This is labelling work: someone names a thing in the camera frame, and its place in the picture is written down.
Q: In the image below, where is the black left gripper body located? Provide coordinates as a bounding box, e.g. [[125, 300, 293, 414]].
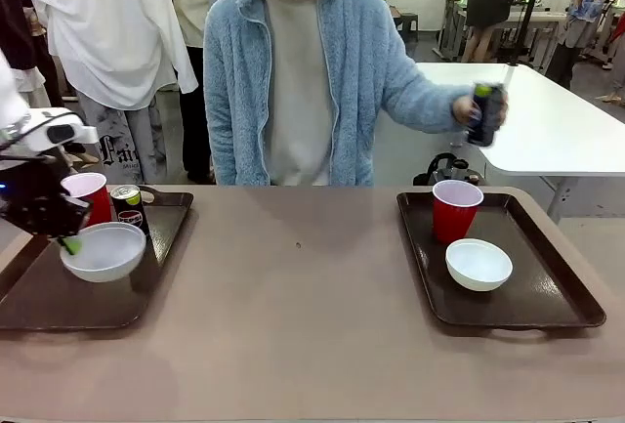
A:
[[0, 151, 95, 239]]

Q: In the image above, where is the white plastic bowl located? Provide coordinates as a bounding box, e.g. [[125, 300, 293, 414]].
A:
[[59, 221, 148, 284], [444, 237, 515, 293]]

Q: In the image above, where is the red plastic cup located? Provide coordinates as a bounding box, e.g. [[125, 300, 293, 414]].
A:
[[432, 179, 485, 245], [59, 171, 113, 230]]

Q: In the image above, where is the black Pepsi can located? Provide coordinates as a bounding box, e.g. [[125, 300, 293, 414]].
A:
[[109, 184, 151, 238], [465, 81, 510, 148]]

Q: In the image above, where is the person's right forearm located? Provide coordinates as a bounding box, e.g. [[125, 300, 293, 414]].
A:
[[203, 80, 243, 186]]

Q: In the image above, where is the person's left forearm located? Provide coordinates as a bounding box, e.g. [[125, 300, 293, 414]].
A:
[[383, 57, 473, 136]]

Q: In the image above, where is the person's left hand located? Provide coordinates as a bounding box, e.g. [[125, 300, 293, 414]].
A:
[[451, 92, 485, 128]]

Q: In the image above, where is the brown plastic tray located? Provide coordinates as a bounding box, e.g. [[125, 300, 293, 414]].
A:
[[395, 190, 608, 334], [0, 186, 195, 332]]

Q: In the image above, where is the bystander in white shirt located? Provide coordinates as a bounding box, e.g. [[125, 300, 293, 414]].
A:
[[21, 0, 199, 185]]

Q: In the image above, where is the bystander in dark clothes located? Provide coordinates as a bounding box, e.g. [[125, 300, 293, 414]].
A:
[[0, 0, 67, 107]]

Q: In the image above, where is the person in blue fleece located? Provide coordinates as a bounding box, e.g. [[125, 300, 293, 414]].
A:
[[202, 0, 473, 188]]

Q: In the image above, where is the bystander in cream shirt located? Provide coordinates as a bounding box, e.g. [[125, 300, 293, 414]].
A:
[[154, 0, 219, 186]]

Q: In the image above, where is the cream t-shirt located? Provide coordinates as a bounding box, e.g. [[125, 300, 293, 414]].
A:
[[262, 0, 334, 187]]

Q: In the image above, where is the dark stool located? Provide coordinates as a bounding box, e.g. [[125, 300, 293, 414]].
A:
[[390, 7, 421, 44]]

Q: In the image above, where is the white table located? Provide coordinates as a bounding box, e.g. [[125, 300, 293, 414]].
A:
[[413, 62, 625, 223]]

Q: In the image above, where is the black tripod pole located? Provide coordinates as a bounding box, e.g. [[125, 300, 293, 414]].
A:
[[506, 0, 549, 67]]

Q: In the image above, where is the white background desk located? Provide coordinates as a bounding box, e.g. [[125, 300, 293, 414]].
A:
[[436, 0, 570, 63]]

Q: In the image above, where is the bystander in blue patterned shirt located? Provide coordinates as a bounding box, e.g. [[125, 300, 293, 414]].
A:
[[543, 0, 625, 93]]

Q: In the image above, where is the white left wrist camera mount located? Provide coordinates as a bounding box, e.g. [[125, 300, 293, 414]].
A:
[[20, 107, 100, 153]]

